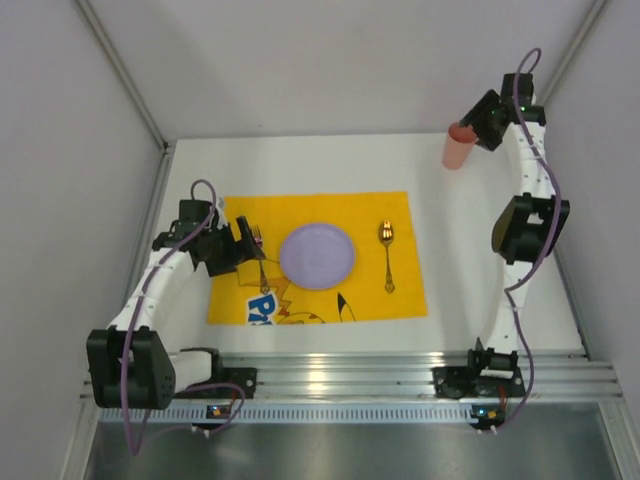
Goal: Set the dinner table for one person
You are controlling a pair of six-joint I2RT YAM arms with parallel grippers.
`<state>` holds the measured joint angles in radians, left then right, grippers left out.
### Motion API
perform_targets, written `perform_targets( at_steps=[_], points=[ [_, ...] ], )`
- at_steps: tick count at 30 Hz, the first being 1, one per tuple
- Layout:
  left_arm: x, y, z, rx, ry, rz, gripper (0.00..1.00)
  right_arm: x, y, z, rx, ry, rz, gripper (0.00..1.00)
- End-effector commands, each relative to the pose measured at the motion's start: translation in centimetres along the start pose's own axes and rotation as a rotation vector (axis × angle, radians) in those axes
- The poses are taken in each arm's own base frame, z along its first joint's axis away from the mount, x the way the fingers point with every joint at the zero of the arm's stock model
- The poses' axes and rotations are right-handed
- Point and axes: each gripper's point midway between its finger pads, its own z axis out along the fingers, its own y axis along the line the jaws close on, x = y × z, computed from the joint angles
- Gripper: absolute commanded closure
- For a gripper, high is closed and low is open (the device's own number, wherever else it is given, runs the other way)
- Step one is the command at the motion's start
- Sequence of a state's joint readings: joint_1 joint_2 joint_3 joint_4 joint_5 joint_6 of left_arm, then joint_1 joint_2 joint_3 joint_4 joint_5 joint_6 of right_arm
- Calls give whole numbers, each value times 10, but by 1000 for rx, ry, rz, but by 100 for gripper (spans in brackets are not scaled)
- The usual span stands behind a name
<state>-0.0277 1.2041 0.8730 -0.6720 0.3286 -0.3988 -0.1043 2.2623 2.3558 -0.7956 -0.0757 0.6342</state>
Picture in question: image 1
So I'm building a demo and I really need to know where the yellow cloth placemat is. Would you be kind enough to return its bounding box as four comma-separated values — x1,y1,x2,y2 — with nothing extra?
208,192,428,326

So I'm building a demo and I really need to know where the pink plastic cup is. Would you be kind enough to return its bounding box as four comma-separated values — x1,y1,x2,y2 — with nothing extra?
442,123,477,171

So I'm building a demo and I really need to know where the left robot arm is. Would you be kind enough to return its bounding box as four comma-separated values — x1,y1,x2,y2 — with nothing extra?
86,199,265,410

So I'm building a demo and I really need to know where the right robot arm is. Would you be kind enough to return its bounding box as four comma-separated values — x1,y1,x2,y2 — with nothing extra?
462,73,570,382

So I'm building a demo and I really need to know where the aluminium frame post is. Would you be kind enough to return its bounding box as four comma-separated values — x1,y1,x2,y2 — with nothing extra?
71,0,169,151
538,0,612,107

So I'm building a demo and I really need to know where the slotted cable duct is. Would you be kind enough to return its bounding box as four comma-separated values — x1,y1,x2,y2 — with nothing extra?
130,402,503,424

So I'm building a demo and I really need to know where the purple plastic plate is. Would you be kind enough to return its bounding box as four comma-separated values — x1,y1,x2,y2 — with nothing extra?
278,222,356,291

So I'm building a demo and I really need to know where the gold metal spoon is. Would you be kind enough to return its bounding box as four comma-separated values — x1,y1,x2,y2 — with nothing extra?
378,220,395,294

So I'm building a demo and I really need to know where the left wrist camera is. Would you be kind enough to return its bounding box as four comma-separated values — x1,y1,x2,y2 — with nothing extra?
211,197,228,230

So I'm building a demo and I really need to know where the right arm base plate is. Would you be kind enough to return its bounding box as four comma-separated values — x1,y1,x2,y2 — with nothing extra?
432,366,525,400

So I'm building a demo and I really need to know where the aluminium mounting rail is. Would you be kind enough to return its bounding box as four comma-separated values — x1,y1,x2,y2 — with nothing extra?
223,352,622,402

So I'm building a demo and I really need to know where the left aluminium frame post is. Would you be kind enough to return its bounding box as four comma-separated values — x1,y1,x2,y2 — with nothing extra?
71,0,169,151

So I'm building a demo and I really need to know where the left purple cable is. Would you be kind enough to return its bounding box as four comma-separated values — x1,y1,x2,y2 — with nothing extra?
118,178,246,457

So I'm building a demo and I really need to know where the purple metal fork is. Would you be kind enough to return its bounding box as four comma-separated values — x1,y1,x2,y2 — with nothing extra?
252,225,270,295

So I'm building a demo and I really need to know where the right aluminium frame post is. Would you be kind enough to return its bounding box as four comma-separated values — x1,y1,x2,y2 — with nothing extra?
538,0,612,107

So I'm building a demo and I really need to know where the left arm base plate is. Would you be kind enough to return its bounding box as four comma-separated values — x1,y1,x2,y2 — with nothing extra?
175,367,258,400

